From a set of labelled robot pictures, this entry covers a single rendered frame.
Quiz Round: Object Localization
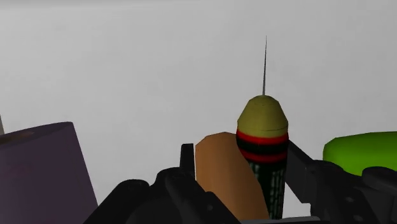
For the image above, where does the screwdriver with yellow red handle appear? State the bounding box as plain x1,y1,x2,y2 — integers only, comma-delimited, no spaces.
235,35,290,220

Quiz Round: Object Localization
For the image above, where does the bright green rounded object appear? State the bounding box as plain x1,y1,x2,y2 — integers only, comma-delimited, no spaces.
322,131,397,177

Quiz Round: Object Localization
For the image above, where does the orange rounded object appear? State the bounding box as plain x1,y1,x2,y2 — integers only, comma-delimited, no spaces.
194,131,270,221

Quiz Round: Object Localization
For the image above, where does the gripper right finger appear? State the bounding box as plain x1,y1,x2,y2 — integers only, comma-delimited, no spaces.
285,141,397,224

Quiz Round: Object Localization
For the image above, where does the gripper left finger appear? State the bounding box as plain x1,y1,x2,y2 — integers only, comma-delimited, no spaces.
83,143,241,224

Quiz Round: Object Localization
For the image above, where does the purple cylinder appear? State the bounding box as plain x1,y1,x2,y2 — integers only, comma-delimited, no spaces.
0,121,99,224

